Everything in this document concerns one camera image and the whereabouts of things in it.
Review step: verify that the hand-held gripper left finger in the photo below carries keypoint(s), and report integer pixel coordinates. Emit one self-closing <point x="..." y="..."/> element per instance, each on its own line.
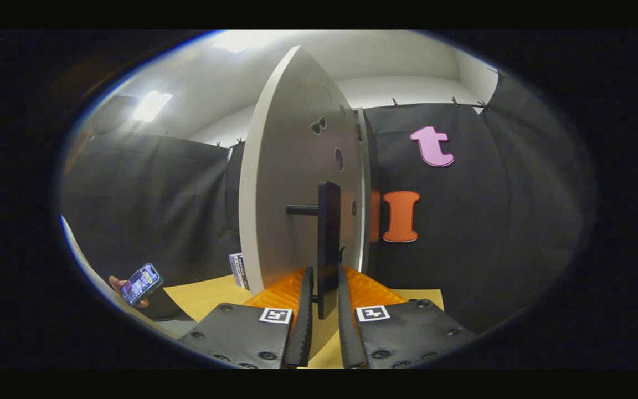
<point x="302" y="332"/>

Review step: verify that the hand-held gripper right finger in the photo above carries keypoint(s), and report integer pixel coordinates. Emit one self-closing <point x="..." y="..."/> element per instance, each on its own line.
<point x="346" y="338"/>

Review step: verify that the white cabinet door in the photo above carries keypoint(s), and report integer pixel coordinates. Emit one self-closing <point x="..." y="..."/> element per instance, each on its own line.
<point x="286" y="166"/>

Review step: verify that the smartphone with lit screen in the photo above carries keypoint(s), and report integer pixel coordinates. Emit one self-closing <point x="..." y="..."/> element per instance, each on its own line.
<point x="140" y="284"/>

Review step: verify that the grey cabinet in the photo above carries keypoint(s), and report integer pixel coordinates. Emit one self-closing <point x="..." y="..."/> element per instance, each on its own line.
<point x="375" y="155"/>

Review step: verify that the black backdrop cloth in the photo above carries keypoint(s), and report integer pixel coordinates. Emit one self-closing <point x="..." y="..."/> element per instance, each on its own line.
<point x="490" y="221"/>

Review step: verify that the wide ceiling light panel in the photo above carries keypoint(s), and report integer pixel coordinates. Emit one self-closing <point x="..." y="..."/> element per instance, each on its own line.
<point x="236" y="41"/>

